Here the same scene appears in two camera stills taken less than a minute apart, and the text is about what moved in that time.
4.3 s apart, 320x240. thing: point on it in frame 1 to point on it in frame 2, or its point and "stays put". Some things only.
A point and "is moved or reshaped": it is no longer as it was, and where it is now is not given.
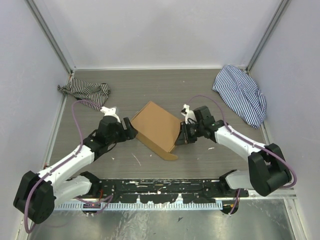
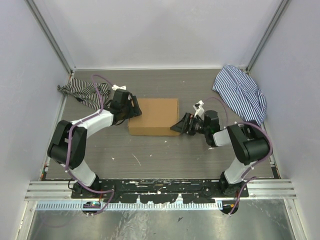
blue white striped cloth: (236, 86) stays put
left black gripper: (127, 134) to (135, 111)
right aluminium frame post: (266, 35) stays put
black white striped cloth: (97, 93) stays put
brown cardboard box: (159, 129) is moved or reshaped
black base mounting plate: (162, 190) stays put
